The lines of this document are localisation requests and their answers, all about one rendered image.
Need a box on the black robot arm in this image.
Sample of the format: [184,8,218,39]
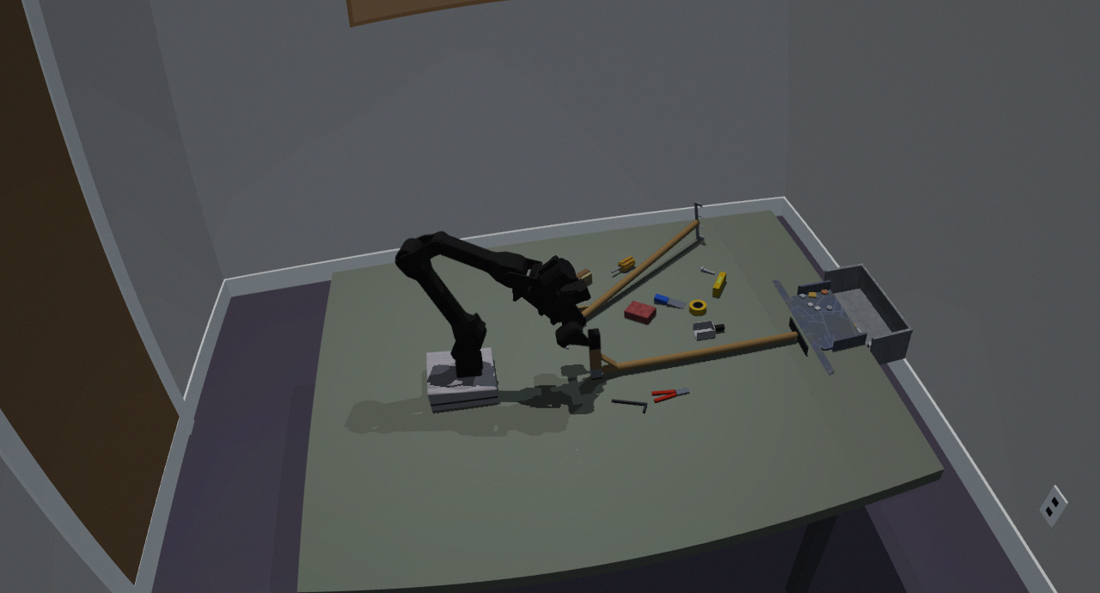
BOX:
[394,231,591,377]

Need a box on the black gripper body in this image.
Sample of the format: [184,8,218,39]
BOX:
[538,290,583,348]

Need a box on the yellow rectangular block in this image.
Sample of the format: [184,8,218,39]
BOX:
[712,272,726,297]

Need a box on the dark grey l-shaped bar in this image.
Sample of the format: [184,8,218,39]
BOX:
[611,400,647,413]

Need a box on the red rectangular block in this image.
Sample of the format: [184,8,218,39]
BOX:
[624,301,657,323]

